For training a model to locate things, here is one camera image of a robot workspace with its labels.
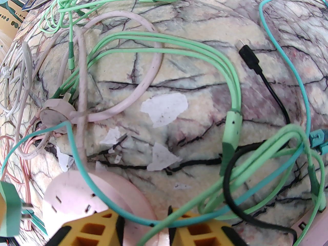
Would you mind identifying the black usb cable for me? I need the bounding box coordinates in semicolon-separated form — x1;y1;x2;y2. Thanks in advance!
222;41;299;240

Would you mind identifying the pink round socket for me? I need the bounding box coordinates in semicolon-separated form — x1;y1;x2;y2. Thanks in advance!
42;169;160;246

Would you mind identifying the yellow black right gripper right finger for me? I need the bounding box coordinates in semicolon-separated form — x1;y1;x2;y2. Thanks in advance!
168;207;246;246

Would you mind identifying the teal charger plug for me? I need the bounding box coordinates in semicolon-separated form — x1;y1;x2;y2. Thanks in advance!
309;130;328;155

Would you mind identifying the light green charger plug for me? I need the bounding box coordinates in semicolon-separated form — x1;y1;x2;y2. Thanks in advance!
0;181;35;236

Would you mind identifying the pale pink socket cord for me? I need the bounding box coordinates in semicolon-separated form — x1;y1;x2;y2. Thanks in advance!
15;11;164;161

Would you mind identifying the white power strip cord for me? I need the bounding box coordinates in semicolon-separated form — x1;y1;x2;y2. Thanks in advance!
0;41;34;117

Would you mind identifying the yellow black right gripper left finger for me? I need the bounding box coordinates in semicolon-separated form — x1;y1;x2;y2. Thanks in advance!
49;209;126;246

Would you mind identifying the salmon pink multi-head charging cable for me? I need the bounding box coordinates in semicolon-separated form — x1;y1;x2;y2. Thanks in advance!
0;117;52;232

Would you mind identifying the pink charger plug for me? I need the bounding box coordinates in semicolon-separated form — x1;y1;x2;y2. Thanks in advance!
295;209;328;246

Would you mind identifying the teal multi-head charging cable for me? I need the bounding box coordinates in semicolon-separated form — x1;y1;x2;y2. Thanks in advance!
0;0;328;227

